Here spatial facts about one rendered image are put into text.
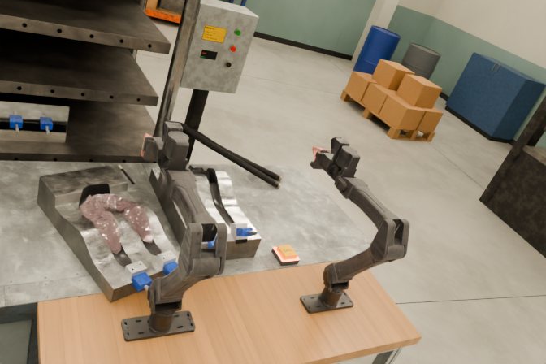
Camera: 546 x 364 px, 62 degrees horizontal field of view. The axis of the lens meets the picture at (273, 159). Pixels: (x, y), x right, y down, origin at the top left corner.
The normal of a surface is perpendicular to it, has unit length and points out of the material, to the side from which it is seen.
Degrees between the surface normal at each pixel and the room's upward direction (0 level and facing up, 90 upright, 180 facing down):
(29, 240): 0
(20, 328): 90
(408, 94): 90
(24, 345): 90
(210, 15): 90
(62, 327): 0
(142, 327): 0
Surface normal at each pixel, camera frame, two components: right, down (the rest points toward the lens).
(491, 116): -0.89, -0.10
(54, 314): 0.32, -0.84
